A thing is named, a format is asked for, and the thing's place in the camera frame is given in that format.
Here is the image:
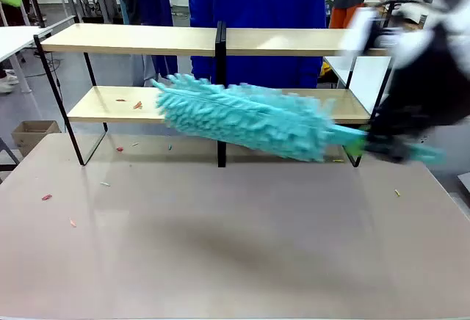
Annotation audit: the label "person in blue sweater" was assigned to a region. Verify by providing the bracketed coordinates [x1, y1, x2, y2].
[188, 0, 328, 90]

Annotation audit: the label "white table behind shelf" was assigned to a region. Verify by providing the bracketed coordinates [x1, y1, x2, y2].
[322, 55, 392, 98]

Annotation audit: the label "white side table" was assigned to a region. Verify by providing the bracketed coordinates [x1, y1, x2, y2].
[0, 25, 56, 95]

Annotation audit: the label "teal microfibre duster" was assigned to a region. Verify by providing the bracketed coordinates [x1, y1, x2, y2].
[151, 73, 448, 166]

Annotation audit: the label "wooden shelf with black frame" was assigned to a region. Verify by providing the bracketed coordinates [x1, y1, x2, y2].
[33, 21, 396, 169]

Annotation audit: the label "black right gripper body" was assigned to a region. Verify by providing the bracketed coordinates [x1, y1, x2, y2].
[369, 24, 470, 139]

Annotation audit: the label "brown cardboard box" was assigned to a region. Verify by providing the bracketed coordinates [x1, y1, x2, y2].
[10, 120, 62, 158]

